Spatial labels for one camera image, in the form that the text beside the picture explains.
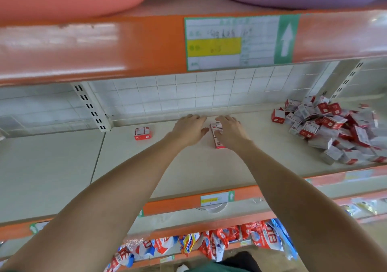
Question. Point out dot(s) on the green shirt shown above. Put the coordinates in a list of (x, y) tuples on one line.
[(208, 267)]

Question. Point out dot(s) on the small price label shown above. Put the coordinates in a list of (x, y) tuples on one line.
[(217, 199), (39, 226)]

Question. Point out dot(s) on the person's left hand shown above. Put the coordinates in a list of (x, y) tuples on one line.
[(187, 131)]

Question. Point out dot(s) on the pile of red white boxes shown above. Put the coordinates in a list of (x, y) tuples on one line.
[(326, 127)]

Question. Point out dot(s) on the white perforated shelf upright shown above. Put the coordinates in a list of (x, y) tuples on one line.
[(92, 107), (346, 80)]

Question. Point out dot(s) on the person's right forearm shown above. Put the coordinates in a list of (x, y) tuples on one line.
[(314, 220)]

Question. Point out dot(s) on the large label with green arrow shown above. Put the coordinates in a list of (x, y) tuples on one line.
[(254, 42)]

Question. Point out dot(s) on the person's left forearm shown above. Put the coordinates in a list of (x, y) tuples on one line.
[(90, 220)]

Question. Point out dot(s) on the white shelf with orange edges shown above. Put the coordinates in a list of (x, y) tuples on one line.
[(60, 172)]

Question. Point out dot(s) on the pile of small colourful packets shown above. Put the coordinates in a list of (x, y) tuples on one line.
[(199, 241)]

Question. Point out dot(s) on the person's right hand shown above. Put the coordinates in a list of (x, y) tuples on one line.
[(236, 136)]

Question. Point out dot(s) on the black trousers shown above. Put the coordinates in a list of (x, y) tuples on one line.
[(245, 261)]

